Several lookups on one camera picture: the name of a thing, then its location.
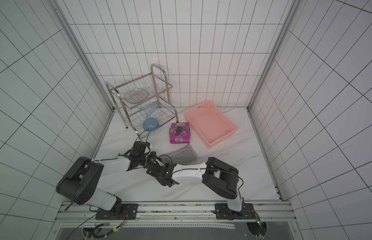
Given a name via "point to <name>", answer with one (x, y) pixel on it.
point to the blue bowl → (152, 124)
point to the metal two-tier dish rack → (145, 101)
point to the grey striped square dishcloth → (180, 156)
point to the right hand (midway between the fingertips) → (158, 174)
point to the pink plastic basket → (210, 124)
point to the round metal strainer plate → (136, 96)
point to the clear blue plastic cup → (147, 110)
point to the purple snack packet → (179, 132)
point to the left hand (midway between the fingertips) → (159, 162)
